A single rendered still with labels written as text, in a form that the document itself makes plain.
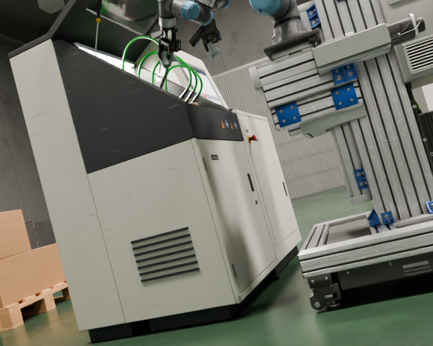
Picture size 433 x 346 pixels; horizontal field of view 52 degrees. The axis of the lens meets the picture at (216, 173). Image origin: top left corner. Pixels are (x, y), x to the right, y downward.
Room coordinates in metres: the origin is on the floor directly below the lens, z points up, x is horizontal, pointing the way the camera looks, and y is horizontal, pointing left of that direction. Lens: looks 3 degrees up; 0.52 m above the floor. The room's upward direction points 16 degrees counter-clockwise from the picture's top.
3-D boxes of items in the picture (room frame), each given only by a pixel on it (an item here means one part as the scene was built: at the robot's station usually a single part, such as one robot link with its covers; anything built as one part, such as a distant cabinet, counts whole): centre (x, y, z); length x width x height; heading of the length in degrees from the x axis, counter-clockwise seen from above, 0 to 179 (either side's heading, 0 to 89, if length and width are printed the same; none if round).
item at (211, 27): (2.27, -0.16, 1.36); 0.09 x 0.08 x 0.12; 69
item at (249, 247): (2.21, -0.07, 0.44); 0.65 x 0.02 x 0.68; 159
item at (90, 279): (2.80, 0.47, 0.75); 1.40 x 0.28 x 1.50; 159
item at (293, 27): (1.81, -0.45, 1.09); 0.15 x 0.15 x 0.10
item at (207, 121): (2.22, -0.06, 0.87); 0.62 x 0.04 x 0.16; 159
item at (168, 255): (2.31, 0.19, 0.39); 0.70 x 0.58 x 0.79; 159
